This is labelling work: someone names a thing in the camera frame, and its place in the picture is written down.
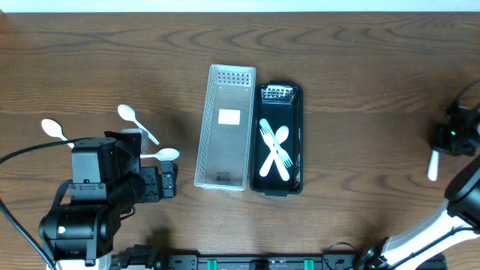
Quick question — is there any clear white plastic basket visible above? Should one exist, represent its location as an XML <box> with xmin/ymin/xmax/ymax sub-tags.
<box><xmin>194</xmin><ymin>64</ymin><xmax>256</xmax><ymax>191</ymax></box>

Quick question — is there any dark green plastic basket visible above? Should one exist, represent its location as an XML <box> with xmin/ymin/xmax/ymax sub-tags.
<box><xmin>250</xmin><ymin>81</ymin><xmax>303</xmax><ymax>197</ymax></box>

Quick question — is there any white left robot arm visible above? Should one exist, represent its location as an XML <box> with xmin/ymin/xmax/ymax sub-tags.
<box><xmin>39</xmin><ymin>161</ymin><xmax>179</xmax><ymax>269</ymax></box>

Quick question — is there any white plastic fork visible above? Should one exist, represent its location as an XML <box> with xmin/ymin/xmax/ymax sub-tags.
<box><xmin>427</xmin><ymin>150</ymin><xmax>440</xmax><ymax>182</ymax></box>
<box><xmin>269</xmin><ymin>148</ymin><xmax>290</xmax><ymax>182</ymax></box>

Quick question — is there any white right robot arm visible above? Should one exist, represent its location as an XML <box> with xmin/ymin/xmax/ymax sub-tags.
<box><xmin>362</xmin><ymin>158</ymin><xmax>479</xmax><ymax>269</ymax></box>

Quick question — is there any white plastic spoon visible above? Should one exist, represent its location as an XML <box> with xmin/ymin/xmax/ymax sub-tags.
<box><xmin>259</xmin><ymin>125</ymin><xmax>289</xmax><ymax>177</ymax></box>
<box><xmin>40</xmin><ymin>118</ymin><xmax>68</xmax><ymax>141</ymax></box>
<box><xmin>117</xmin><ymin>104</ymin><xmax>160</xmax><ymax>146</ymax></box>
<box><xmin>140</xmin><ymin>148</ymin><xmax>180</xmax><ymax>161</ymax></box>

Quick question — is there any pale green plastic fork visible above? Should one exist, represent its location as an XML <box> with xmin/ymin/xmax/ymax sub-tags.
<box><xmin>259</xmin><ymin>118</ymin><xmax>293</xmax><ymax>168</ymax></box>

